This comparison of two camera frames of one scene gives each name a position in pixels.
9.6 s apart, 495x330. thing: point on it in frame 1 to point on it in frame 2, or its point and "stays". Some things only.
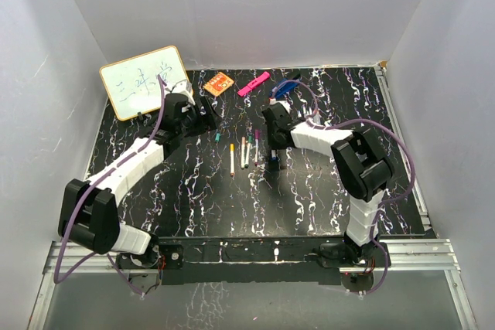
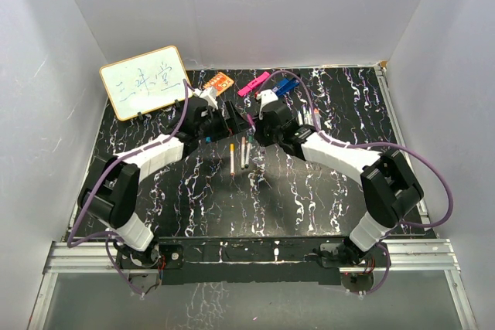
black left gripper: [212, 117] to [233, 125]
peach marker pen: [243, 152] stays
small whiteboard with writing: [133, 84] stays
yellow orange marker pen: [232, 158] stays
